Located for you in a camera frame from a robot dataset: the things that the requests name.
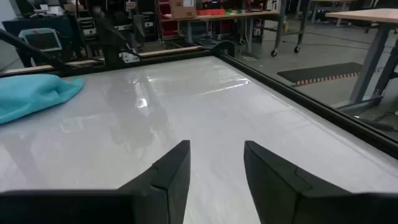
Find black striped-edge floor mat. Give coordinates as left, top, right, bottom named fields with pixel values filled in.
left=276, top=62, right=363, bottom=86

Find teal framed screen device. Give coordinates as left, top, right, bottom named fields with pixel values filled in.
left=18, top=27, right=63, bottom=52

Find wooden table board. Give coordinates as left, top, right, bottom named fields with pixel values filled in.
left=4, top=45, right=205, bottom=75

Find wooden top workbench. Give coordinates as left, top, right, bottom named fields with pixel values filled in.
left=161, top=10, right=308, bottom=58

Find wooden desk grey legs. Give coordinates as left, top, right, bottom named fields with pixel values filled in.
left=325, top=8, right=398, bottom=114

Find red shelf rack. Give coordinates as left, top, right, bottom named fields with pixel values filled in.
left=157, top=0, right=180, bottom=40

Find brown cardboard box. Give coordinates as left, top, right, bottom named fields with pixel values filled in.
left=169, top=0, right=197, bottom=20

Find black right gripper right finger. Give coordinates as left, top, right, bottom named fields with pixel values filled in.
left=244, top=140, right=351, bottom=224

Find blue terry towel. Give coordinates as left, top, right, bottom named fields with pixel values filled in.
left=0, top=73, right=85, bottom=124

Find red plastic bins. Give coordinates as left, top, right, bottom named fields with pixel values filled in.
left=196, top=8, right=225, bottom=16

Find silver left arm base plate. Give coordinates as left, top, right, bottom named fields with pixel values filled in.
left=119, top=51, right=141, bottom=64

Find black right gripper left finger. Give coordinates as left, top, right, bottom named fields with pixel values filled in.
left=118, top=139, right=192, bottom=224

